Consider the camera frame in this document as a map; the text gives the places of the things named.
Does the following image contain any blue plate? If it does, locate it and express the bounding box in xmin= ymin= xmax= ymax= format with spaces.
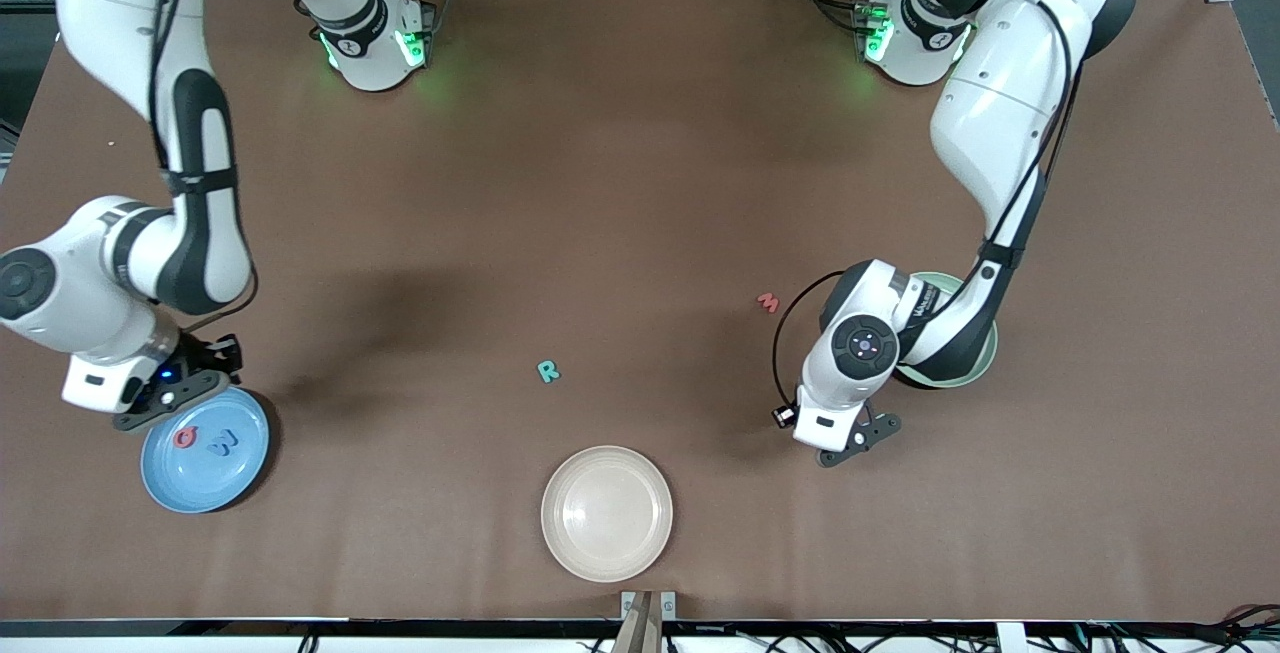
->
xmin=140 ymin=385 xmax=272 ymax=515

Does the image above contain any green plate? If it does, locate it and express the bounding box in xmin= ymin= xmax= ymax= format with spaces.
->
xmin=900 ymin=271 xmax=999 ymax=390

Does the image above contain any beige plate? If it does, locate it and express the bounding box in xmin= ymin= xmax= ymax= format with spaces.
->
xmin=540 ymin=445 xmax=674 ymax=584

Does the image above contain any brown table cover sheet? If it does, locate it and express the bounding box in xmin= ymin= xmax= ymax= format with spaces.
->
xmin=0 ymin=0 xmax=1280 ymax=624

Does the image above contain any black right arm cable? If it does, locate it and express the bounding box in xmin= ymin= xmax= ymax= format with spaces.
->
xmin=148 ymin=0 xmax=261 ymax=336

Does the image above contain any metal camera pole bracket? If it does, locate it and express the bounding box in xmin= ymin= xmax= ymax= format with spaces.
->
xmin=612 ymin=589 xmax=677 ymax=653

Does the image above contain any black cable bundle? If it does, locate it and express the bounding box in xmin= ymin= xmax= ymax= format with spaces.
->
xmin=1090 ymin=603 xmax=1280 ymax=653

